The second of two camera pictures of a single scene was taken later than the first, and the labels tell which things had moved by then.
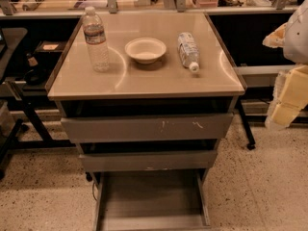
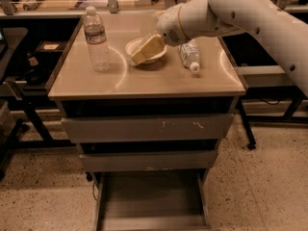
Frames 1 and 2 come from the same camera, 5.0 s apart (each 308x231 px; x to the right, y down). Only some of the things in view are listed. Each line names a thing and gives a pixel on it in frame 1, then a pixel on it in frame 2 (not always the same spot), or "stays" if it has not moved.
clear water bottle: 95,33 stays
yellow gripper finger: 289,96 → 148,50
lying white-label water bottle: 189,51 stays
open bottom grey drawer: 152,200 stays
